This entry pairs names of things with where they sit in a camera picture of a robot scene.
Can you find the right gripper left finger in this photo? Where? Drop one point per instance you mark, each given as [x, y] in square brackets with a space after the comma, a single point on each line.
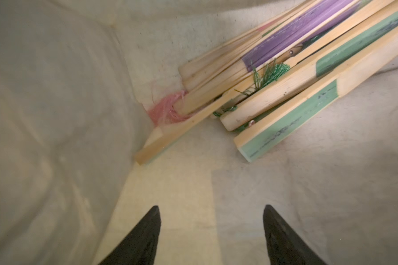
[139, 247]

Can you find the green folding fan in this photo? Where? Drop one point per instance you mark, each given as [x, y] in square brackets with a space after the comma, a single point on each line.
[279, 124]
[305, 70]

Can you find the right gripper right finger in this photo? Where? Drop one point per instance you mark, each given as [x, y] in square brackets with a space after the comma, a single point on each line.
[284, 245]

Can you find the purple folding fan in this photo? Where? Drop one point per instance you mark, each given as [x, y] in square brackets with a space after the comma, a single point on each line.
[262, 47]

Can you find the pink tassel folding fan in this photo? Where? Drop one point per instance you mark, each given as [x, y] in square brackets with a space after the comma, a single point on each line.
[172, 132]

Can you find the beige canvas tote bag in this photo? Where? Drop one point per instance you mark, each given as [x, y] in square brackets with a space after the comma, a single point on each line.
[75, 80]

